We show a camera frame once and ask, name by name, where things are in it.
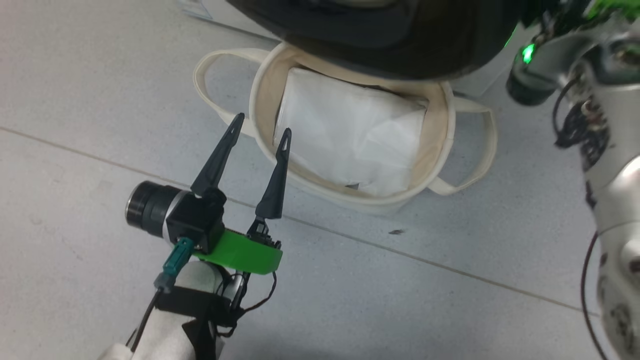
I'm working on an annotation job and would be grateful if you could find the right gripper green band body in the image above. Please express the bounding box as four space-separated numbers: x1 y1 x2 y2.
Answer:
582 0 640 24

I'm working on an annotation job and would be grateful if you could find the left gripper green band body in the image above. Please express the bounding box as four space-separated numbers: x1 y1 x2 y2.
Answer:
192 218 284 276

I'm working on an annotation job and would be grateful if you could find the teal cable connector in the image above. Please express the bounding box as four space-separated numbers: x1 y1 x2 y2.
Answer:
153 237 195 294

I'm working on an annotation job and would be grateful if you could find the dark round washing machine door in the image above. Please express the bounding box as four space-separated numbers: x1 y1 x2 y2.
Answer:
225 0 526 81

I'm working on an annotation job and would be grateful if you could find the white washing machine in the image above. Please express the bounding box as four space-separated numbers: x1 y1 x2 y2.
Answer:
175 0 531 99

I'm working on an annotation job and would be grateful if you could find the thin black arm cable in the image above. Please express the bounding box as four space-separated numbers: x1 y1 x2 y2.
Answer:
579 231 610 360
127 287 166 353

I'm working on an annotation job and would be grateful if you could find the cream fabric laundry basket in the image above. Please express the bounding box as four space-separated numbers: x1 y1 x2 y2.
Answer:
192 42 499 216

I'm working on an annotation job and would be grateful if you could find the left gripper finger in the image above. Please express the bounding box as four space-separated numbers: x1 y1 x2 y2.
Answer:
255 128 293 221
190 113 246 201

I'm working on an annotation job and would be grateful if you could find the white basket liner cloth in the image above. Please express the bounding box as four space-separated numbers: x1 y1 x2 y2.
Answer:
272 67 429 197

